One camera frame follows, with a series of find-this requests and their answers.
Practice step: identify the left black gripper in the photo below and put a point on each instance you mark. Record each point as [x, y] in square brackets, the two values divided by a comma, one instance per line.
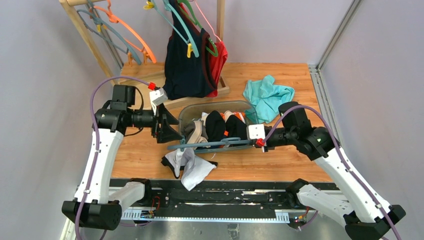
[157, 122]

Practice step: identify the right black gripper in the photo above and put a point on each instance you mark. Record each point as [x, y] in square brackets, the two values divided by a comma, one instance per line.
[269, 139]

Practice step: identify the white grey underwear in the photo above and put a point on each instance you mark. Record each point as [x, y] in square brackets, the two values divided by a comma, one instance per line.
[188, 167]

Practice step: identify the teal clip hanger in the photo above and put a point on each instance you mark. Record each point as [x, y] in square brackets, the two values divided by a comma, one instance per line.
[185, 34]

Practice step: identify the grey-blue clip hanger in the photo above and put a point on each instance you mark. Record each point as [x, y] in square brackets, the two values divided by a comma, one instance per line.
[98, 20]

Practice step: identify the dark grey cream-band underwear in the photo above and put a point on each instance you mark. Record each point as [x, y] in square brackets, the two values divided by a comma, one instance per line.
[195, 132]

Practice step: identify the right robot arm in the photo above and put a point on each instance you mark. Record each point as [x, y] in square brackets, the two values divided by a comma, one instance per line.
[363, 213]

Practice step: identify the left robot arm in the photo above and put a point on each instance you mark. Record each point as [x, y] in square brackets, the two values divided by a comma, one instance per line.
[92, 205]

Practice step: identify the black underwear in basket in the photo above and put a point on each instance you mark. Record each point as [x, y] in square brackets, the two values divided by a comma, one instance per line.
[236, 128]

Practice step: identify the orange white underwear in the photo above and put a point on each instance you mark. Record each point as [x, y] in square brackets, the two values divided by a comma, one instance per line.
[240, 115]

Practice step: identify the green hanger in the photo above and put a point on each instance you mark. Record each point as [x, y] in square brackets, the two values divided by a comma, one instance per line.
[187, 9]

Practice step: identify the pink thin hanger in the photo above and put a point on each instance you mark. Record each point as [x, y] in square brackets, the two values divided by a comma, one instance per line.
[220, 11]

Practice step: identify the clear plastic basket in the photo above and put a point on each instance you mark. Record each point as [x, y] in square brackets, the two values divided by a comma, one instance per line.
[194, 112]

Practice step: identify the teal cloth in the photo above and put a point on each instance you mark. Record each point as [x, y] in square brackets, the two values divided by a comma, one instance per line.
[265, 96]

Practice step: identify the dark navy tank top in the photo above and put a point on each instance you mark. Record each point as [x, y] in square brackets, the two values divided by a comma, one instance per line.
[186, 77]

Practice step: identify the wooden clothes rack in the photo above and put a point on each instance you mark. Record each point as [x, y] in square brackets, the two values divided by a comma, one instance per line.
[142, 82]

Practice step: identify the red garment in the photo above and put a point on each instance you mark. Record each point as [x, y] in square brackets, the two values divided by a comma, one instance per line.
[214, 66]

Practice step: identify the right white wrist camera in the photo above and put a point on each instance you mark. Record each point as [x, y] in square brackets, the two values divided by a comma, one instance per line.
[255, 131]

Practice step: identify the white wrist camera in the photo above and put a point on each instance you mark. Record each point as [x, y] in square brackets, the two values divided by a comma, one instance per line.
[157, 97]
[255, 131]

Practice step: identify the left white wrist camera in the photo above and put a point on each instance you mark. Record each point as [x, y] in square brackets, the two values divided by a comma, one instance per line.
[157, 97]

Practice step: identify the aluminium frame rail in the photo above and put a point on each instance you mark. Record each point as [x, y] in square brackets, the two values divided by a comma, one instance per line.
[344, 69]

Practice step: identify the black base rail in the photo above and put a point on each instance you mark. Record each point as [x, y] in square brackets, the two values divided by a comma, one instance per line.
[219, 202]

